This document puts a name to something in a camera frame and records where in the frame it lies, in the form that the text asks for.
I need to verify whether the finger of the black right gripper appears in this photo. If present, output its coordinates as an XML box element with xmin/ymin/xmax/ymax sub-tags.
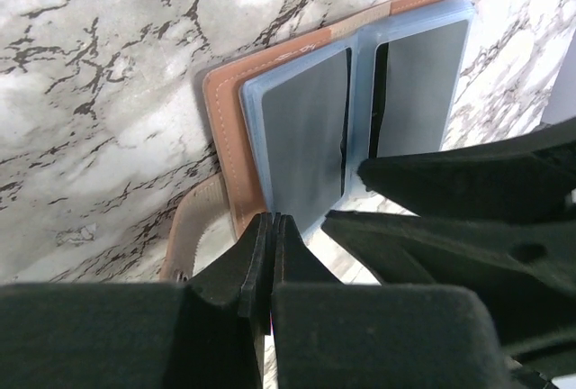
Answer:
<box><xmin>322</xmin><ymin>211</ymin><xmax>575</xmax><ymax>353</ymax></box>
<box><xmin>358</xmin><ymin>119</ymin><xmax>575</xmax><ymax>224</ymax></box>

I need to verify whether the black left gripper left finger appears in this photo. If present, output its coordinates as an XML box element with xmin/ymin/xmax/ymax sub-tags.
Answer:
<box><xmin>1</xmin><ymin>213</ymin><xmax>274</xmax><ymax>388</ymax></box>

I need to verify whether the tan leather card holder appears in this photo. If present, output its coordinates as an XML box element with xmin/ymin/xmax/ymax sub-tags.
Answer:
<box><xmin>159</xmin><ymin>0</ymin><xmax>474</xmax><ymax>282</ymax></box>

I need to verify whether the dark credit card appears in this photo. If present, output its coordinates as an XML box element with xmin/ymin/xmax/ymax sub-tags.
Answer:
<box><xmin>369</xmin><ymin>20</ymin><xmax>469</xmax><ymax>158</ymax></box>

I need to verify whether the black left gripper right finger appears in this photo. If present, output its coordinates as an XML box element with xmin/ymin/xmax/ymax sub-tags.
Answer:
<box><xmin>272</xmin><ymin>215</ymin><xmax>512</xmax><ymax>388</ymax></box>

